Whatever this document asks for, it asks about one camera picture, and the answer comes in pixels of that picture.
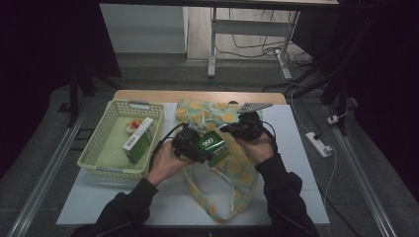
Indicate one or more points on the white plug adapter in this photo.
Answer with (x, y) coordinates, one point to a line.
(333, 119)

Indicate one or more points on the long green white medicine box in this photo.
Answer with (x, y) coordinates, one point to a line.
(138, 144)

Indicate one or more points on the white table mat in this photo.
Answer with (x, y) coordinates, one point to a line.
(290, 184)

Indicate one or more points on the orange print fabric bag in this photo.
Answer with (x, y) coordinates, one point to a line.
(230, 171)

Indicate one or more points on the person's left hand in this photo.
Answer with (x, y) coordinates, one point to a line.
(166, 164)

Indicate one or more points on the white power strip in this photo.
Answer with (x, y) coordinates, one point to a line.
(318, 143)

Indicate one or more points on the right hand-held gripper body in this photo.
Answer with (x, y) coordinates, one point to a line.
(247, 123)

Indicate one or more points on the aluminium rail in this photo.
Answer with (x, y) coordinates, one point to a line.
(359, 177)
(46, 174)

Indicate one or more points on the person's right hand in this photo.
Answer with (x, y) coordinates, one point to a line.
(258, 149)

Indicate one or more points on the small green medicine box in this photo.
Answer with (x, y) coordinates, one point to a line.
(212, 146)

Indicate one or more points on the pale yellow plastic basket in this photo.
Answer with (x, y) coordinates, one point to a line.
(108, 154)

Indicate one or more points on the white desk frame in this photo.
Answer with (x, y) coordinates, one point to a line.
(250, 28)

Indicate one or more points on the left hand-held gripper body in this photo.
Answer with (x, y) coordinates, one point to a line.
(186, 144)

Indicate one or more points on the grey cabinet panel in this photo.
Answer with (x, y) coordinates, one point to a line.
(145, 28)

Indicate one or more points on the round red white packet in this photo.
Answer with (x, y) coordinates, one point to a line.
(134, 125)

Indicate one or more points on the black stand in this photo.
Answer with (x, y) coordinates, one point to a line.
(332, 85)
(74, 98)

